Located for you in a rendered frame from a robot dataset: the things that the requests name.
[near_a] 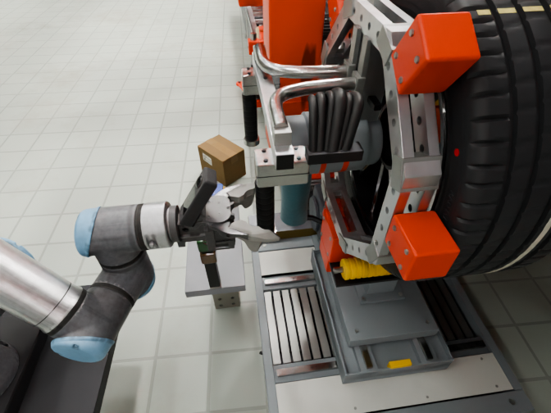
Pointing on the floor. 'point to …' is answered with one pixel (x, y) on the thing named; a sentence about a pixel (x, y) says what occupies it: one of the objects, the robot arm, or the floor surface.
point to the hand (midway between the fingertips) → (275, 206)
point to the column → (226, 300)
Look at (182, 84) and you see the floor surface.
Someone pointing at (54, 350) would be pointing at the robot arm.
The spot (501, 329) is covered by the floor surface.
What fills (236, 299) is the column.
